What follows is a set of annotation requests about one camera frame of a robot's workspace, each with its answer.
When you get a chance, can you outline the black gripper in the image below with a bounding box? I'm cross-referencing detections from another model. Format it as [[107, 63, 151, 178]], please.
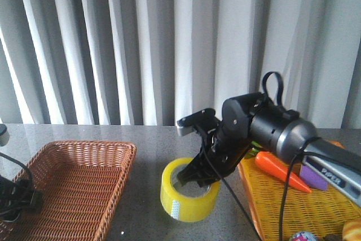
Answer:
[[177, 121, 250, 187]]

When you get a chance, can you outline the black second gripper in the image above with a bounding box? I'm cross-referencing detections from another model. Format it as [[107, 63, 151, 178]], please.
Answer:
[[1, 176, 43, 216]]

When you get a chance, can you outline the yellow packing tape roll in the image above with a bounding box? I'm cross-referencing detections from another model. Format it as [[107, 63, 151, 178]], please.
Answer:
[[160, 157, 220, 222]]

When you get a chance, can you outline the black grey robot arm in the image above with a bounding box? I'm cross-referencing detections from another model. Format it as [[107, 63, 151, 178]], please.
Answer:
[[161, 93, 360, 222]]

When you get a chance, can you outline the brown wicker basket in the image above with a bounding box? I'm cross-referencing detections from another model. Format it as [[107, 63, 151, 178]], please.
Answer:
[[1, 140, 137, 240]]

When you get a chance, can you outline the orange toy carrot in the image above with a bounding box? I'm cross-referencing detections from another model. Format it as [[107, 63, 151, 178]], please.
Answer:
[[245, 148, 311, 193]]

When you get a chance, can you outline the purple foam cube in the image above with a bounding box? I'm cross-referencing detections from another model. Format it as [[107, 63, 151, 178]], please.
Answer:
[[300, 165, 328, 191]]

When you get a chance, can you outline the colourful patterned ball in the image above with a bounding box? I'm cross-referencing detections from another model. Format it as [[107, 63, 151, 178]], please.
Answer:
[[288, 231, 318, 241]]

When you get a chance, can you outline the yellow plastic woven basket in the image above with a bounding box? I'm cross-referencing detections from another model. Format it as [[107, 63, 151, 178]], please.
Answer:
[[238, 157, 360, 240]]

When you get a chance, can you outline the golden bread roll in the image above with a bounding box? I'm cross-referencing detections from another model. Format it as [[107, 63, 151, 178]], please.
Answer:
[[342, 218, 361, 241]]

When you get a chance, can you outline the grey pleated curtain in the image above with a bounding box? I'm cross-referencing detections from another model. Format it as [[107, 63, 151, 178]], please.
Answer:
[[1, 0, 360, 128]]

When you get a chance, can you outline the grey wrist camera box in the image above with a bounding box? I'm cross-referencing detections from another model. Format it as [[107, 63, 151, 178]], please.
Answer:
[[177, 108, 219, 137]]

